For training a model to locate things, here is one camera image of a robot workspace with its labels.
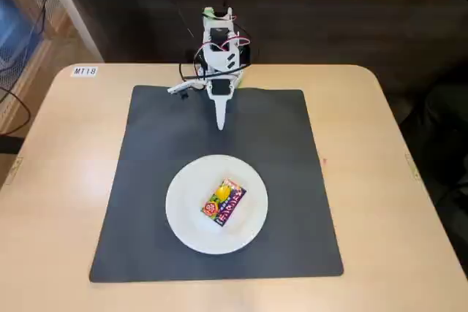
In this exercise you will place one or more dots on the dark grey mat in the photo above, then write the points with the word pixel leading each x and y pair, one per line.
pixel 146 180

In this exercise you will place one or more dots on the colourful candy box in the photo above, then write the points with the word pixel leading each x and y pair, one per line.
pixel 223 202

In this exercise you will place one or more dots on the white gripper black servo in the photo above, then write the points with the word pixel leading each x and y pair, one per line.
pixel 220 89

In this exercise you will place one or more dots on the white round dish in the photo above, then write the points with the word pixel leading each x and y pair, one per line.
pixel 183 217

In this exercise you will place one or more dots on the metal table edge latch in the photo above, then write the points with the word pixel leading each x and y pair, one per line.
pixel 14 170
pixel 412 166

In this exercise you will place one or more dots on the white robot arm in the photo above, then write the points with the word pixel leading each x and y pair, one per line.
pixel 219 58

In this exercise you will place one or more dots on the white MT18 label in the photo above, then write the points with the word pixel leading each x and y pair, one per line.
pixel 85 71

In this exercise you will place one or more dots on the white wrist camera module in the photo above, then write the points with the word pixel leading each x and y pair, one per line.
pixel 179 88

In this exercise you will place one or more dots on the blue storage bin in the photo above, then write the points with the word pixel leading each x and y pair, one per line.
pixel 14 23

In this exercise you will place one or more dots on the dark bag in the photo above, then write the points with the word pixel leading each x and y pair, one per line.
pixel 446 125

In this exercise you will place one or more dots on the black table leg foot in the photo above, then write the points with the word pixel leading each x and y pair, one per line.
pixel 8 143

